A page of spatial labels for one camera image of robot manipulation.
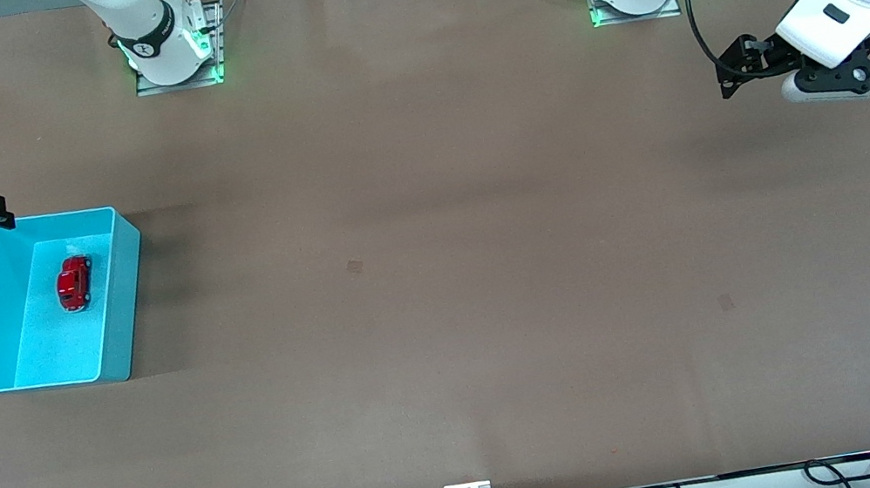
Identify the red beetle toy car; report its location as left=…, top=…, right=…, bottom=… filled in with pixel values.
left=52, top=254, right=99, bottom=315

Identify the blue plastic box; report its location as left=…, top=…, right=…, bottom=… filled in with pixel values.
left=0, top=199, right=164, bottom=402

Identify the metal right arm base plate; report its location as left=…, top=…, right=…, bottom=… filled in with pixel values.
left=121, top=0, right=232, bottom=98

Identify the black coiled cable loop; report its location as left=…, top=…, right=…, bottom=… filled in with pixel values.
left=803, top=451, right=870, bottom=488

